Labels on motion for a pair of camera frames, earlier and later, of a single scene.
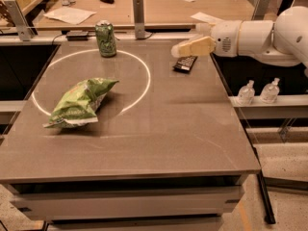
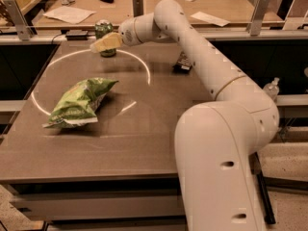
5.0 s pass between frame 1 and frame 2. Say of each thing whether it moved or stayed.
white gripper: moved
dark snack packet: stayed
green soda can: stayed
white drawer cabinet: stayed
